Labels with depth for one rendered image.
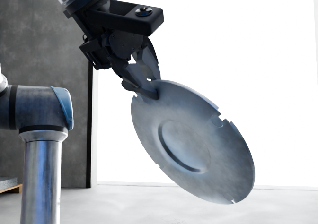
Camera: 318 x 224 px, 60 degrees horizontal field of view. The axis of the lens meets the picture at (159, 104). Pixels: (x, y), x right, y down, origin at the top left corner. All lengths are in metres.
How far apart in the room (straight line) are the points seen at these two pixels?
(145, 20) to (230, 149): 0.24
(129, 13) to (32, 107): 0.41
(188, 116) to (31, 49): 4.96
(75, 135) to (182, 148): 4.27
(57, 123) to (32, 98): 0.09
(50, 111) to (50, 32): 4.57
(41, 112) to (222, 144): 0.45
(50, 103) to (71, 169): 4.14
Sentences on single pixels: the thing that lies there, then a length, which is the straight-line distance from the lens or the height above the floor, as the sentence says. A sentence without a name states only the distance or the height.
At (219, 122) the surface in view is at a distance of 0.44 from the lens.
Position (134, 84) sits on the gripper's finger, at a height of 1.05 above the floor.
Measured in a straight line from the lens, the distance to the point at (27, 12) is 5.61.
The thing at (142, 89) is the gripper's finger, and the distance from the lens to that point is 0.47.
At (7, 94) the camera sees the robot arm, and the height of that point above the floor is 1.05.
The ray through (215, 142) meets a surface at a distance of 0.48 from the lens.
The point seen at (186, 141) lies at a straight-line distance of 0.54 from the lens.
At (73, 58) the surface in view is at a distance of 4.95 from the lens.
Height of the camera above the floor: 0.97
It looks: 5 degrees up
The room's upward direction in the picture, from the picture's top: straight up
